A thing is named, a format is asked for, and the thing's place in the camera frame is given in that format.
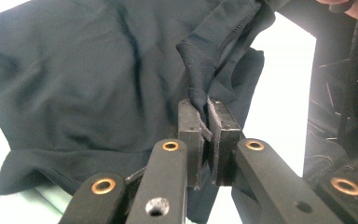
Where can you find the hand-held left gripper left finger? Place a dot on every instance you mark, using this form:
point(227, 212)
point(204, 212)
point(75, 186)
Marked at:
point(191, 140)

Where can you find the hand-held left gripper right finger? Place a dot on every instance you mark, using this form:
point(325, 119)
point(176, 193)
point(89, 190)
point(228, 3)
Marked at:
point(227, 137)

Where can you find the black and green t-shirt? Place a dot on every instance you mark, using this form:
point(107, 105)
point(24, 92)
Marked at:
point(90, 77)

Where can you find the white table cover sheet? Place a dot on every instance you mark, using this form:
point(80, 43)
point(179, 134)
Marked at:
point(279, 93)

